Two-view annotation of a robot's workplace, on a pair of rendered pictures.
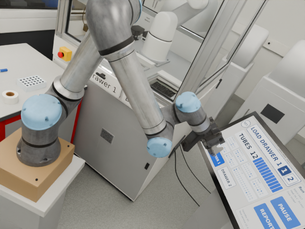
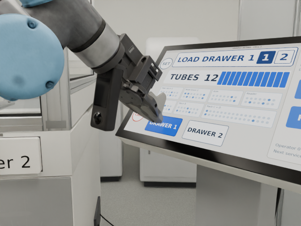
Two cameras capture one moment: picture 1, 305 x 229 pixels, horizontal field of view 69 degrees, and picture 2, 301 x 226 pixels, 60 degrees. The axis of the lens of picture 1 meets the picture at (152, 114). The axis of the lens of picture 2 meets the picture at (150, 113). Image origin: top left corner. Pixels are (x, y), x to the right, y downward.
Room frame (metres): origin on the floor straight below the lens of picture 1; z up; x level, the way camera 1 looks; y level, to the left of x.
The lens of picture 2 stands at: (0.26, -0.07, 1.13)
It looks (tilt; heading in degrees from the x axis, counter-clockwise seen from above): 10 degrees down; 337
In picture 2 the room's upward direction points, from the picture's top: straight up
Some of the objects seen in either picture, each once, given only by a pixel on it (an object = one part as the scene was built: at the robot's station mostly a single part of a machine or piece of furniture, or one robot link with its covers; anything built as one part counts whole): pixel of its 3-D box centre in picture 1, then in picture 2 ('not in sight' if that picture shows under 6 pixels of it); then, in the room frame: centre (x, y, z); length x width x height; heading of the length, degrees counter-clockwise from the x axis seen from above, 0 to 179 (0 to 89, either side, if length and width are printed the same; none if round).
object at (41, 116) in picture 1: (42, 117); not in sight; (0.54, 0.34, 1.03); 0.13 x 0.12 x 0.14; 4
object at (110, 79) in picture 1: (103, 78); not in sight; (1.22, 0.38, 0.87); 0.29 x 0.02 x 0.11; 73
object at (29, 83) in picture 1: (31, 83); not in sight; (1.00, 0.71, 0.78); 0.12 x 0.08 x 0.04; 161
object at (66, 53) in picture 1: (64, 53); not in sight; (1.30, 0.70, 0.88); 0.07 x 0.05 x 0.07; 73
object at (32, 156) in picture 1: (39, 141); not in sight; (0.54, 0.34, 0.91); 0.15 x 0.15 x 0.10
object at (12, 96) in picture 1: (10, 97); not in sight; (0.82, 0.70, 0.78); 0.07 x 0.07 x 0.04
